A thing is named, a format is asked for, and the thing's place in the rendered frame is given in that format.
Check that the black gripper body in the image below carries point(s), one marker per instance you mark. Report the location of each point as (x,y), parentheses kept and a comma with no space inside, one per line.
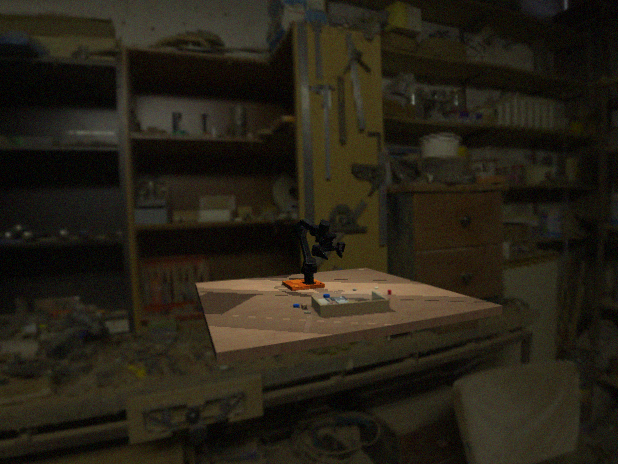
(326,247)

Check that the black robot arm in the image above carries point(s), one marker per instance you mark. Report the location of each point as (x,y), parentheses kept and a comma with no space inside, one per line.
(319,231)

